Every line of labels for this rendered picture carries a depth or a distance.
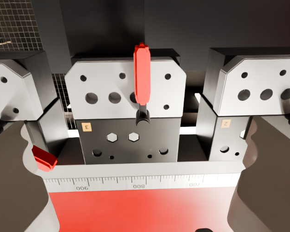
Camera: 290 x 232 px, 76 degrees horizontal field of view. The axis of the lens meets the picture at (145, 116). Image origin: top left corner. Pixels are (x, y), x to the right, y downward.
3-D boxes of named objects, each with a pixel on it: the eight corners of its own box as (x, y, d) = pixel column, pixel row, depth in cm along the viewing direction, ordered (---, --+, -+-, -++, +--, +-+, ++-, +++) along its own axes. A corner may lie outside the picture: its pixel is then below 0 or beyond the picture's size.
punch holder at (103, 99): (188, 59, 22) (177, 164, 30) (175, 48, 30) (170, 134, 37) (60, 61, 22) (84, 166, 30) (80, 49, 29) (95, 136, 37)
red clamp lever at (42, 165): (47, 177, 25) (-31, 142, 22) (58, 157, 29) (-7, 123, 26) (53, 170, 25) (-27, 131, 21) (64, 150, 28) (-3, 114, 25)
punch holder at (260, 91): (352, 56, 23) (299, 160, 30) (299, 46, 30) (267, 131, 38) (229, 59, 22) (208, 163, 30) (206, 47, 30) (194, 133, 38)
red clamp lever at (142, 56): (151, 45, 17) (151, 132, 22) (149, 39, 21) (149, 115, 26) (132, 45, 17) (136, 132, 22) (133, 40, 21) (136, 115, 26)
